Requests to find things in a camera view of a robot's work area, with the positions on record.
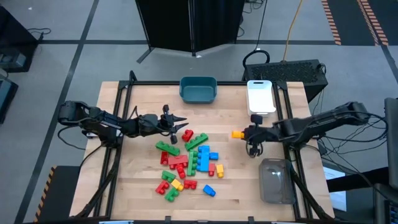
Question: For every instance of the black equipment cart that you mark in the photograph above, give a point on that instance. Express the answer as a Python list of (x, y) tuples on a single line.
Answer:
[(15, 31)]

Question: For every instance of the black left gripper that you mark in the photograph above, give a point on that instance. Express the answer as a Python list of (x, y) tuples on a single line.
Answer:
[(150, 124)]

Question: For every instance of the dark box with screen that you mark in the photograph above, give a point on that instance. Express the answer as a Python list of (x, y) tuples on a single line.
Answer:
[(6, 99)]

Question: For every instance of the clear grey plastic bin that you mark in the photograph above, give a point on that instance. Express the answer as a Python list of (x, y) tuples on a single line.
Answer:
[(276, 186)]

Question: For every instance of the black monitor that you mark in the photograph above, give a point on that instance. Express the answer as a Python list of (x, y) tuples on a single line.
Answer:
[(392, 140)]

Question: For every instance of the black computer case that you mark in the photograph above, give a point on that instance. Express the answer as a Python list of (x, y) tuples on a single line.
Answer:
[(286, 73)]

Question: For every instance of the black mat orange stripes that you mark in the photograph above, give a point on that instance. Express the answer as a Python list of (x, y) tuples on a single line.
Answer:
[(348, 18)]

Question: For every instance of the black electronic device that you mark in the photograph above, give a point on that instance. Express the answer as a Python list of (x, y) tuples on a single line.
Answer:
[(384, 205)]

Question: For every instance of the large blue building block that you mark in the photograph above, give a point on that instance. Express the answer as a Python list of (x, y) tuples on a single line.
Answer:
[(203, 160)]

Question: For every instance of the black metal table frame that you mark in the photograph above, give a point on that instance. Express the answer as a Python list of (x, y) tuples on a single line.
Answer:
[(155, 83)]

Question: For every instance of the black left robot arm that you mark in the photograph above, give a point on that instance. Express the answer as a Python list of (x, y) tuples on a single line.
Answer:
[(99, 123)]

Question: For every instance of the teal plastic bin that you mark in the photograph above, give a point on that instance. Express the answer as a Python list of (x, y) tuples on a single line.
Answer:
[(198, 90)]

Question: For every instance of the long red building block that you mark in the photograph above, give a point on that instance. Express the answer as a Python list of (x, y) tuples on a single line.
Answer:
[(178, 160)]

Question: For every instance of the blue one-stud block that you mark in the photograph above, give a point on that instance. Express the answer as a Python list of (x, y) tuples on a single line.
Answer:
[(209, 190), (214, 155)]

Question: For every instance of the long green building block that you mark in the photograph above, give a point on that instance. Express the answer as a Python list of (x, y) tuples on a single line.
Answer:
[(192, 163), (196, 142), (168, 148)]

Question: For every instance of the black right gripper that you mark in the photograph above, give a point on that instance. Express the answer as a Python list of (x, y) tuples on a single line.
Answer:
[(261, 133)]

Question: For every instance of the yellow one-stud block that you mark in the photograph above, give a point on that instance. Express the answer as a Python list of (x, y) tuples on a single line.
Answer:
[(220, 171), (177, 184), (237, 134)]

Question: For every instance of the black mat yellow stripes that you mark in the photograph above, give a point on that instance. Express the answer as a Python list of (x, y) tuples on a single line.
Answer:
[(62, 193)]

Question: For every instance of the black folding partition screen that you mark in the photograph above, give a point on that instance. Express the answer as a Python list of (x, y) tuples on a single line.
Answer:
[(168, 25)]

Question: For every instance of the white plastic bin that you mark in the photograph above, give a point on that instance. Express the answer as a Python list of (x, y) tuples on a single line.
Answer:
[(261, 99)]

